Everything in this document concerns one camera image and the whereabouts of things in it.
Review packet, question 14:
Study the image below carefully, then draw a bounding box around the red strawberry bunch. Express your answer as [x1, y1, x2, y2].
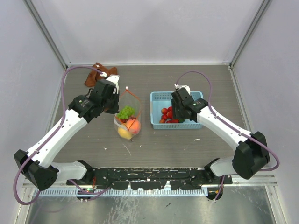
[159, 106, 185, 124]

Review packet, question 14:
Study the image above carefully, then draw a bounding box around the green grape bunch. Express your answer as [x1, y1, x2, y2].
[116, 105, 135, 119]

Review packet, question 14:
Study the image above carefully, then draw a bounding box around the clear zip top bag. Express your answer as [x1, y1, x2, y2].
[114, 86, 142, 140]

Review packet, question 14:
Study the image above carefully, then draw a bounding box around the orange pink peach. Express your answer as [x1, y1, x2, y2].
[126, 119, 141, 135]

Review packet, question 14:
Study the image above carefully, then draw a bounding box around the yellow apple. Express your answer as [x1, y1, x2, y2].
[117, 127, 133, 140]

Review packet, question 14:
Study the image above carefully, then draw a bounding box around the purple grape bunch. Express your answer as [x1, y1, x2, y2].
[120, 115, 136, 124]

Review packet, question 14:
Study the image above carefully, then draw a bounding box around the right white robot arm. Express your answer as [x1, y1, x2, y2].
[171, 85, 270, 184]

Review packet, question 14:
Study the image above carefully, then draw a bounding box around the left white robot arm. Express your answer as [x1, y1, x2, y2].
[14, 75, 120, 191]

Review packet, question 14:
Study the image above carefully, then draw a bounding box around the brown cloth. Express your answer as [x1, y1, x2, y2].
[85, 63, 118, 87]

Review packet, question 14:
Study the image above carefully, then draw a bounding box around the light blue plastic basket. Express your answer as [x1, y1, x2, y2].
[150, 91, 203, 130]

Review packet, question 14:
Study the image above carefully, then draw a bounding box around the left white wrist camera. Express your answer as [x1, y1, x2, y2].
[100, 72, 120, 94]

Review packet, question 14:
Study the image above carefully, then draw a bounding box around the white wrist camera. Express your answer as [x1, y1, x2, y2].
[174, 84, 191, 95]
[100, 72, 120, 94]

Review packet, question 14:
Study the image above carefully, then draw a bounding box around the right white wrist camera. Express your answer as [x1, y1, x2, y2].
[174, 84, 191, 95]

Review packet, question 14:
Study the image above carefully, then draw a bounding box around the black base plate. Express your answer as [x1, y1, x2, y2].
[74, 168, 221, 190]

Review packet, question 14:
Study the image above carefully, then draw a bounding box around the aluminium frame post left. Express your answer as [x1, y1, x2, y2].
[23, 0, 69, 69]

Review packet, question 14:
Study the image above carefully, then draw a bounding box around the aluminium frame post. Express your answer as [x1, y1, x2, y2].
[23, 0, 69, 69]
[229, 0, 272, 69]

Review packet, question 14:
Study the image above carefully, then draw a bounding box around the white slotted cable duct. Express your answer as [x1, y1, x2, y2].
[39, 187, 208, 197]

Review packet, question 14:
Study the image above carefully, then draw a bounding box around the aluminium frame post right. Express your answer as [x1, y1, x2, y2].
[229, 0, 272, 69]

